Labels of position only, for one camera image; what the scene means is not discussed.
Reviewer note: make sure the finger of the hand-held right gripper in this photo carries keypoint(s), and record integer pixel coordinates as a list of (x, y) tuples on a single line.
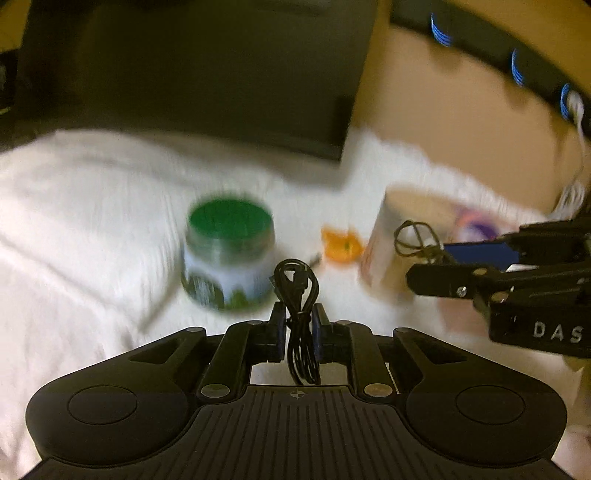
[(438, 279), (480, 251)]

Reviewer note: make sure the small yellow-orange ornament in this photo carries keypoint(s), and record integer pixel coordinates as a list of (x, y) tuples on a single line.
[(341, 247)]

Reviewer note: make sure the black power strip blue lights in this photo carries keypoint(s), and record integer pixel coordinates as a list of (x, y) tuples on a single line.
[(485, 46)]

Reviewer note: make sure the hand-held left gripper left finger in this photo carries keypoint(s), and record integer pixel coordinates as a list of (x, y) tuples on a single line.
[(277, 323)]

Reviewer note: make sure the pink cardboard box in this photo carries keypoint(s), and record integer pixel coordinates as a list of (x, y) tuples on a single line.
[(383, 249)]

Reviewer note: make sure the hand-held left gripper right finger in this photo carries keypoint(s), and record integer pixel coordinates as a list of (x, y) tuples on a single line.
[(318, 327)]

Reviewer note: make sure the green lid glass jar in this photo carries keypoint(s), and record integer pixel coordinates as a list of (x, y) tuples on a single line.
[(226, 221)]

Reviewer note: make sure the white textured blanket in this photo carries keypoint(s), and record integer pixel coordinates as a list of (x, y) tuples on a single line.
[(92, 221)]

